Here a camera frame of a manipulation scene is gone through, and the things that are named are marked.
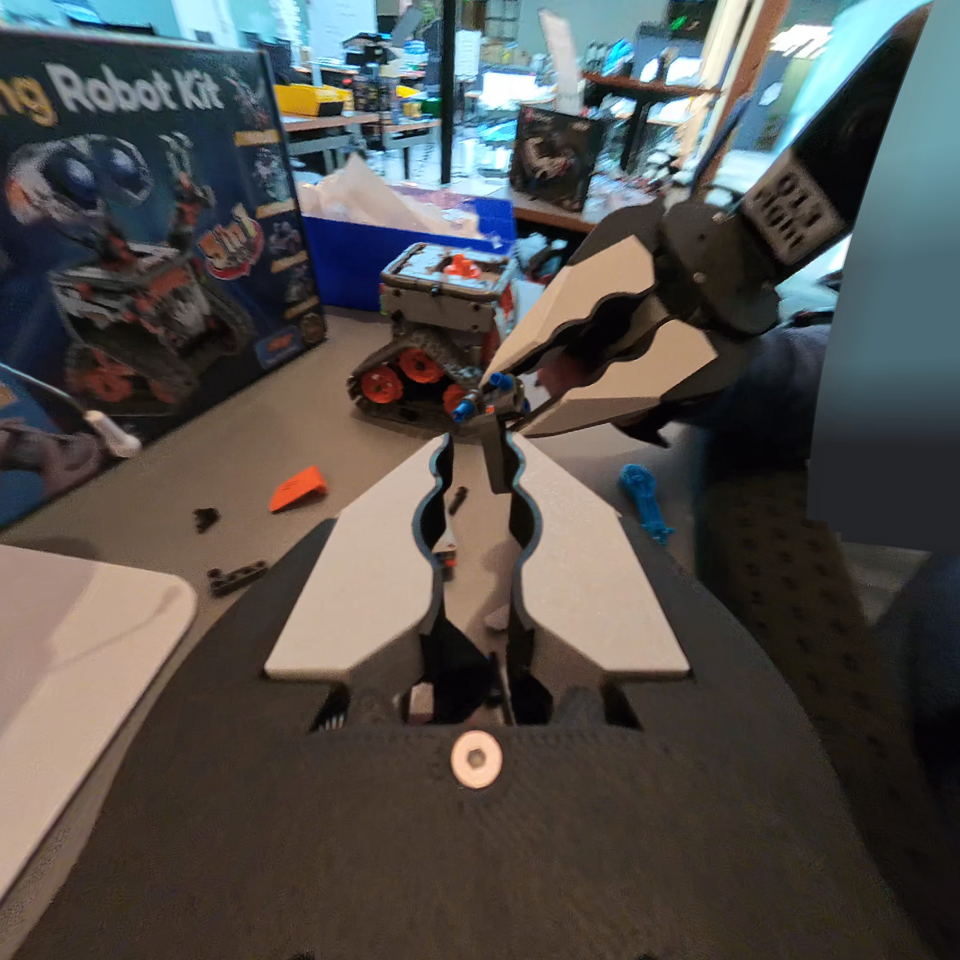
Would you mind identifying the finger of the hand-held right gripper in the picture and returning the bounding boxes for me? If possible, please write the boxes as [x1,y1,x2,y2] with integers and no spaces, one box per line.
[480,236,655,387]
[525,316,717,440]

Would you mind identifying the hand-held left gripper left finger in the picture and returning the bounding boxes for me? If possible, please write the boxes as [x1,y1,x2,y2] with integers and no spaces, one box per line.
[264,438,453,684]

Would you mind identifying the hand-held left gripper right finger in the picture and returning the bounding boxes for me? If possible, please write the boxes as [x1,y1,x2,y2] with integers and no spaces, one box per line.
[506,435,690,695]

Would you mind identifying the orange connector with blue pins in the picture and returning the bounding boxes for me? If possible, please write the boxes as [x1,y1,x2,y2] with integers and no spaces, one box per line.
[448,372,528,425]

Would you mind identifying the person's right hand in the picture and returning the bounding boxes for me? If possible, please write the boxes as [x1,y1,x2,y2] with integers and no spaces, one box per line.
[543,352,594,395]

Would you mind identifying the blue plastic tool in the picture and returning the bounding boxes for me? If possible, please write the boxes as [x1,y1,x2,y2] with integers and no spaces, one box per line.
[617,462,677,548]

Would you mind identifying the dark grey short beam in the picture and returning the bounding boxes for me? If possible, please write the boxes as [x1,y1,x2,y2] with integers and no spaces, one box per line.
[207,559,270,598]

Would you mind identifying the orange wedge piece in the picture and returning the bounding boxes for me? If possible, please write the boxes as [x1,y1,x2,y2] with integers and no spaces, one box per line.
[268,465,330,515]

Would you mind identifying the black model kit box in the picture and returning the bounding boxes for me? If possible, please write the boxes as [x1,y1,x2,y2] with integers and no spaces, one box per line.
[510,105,610,213]

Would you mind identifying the tracked toy robot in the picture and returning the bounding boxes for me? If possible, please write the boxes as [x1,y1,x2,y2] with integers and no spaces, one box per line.
[346,241,526,430]

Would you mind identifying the blue plastic bin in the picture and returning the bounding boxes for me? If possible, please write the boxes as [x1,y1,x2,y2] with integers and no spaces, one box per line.
[302,196,519,312]

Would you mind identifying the white plastic bags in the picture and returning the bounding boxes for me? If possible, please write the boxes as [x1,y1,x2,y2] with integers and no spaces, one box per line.
[298,152,500,241]

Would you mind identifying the black support pole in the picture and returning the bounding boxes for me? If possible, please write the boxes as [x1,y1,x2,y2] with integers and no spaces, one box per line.
[442,0,457,185]

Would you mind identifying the white book stand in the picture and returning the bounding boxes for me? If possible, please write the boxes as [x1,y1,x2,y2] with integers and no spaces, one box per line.
[0,360,198,901]

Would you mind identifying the yellow storage bin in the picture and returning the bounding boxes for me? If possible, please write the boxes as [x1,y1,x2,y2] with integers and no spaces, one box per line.
[273,84,354,117]

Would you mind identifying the blue toy cardboard box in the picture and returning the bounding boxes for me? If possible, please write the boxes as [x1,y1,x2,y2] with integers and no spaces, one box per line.
[0,30,329,530]

